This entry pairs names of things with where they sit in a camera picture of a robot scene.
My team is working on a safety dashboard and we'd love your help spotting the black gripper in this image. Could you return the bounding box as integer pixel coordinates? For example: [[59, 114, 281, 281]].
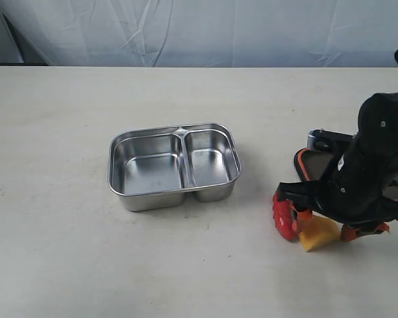
[[277, 134, 398, 242]]

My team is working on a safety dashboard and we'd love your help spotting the yellow toy cheese wedge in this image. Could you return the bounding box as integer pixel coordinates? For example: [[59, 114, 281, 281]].
[[298, 216, 340, 252]]

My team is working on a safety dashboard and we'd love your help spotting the red toy sausage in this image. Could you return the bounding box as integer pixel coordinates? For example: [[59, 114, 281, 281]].
[[272, 190, 298, 242]]

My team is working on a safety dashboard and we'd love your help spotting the dark transparent lunchbox lid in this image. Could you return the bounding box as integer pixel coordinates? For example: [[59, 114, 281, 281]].
[[293, 148, 398, 201]]

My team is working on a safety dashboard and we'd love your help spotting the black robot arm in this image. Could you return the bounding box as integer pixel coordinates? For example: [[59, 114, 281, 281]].
[[273, 93, 398, 242]]

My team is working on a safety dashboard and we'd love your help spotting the stainless steel two-compartment lunchbox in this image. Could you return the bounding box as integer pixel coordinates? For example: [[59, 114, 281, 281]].
[[107, 123, 241, 212]]

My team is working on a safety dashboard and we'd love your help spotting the white backdrop cloth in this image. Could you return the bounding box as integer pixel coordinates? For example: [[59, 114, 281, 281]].
[[0, 1, 398, 68]]

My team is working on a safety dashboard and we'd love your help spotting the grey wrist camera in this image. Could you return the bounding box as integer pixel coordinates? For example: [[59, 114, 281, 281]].
[[307, 129, 354, 154]]

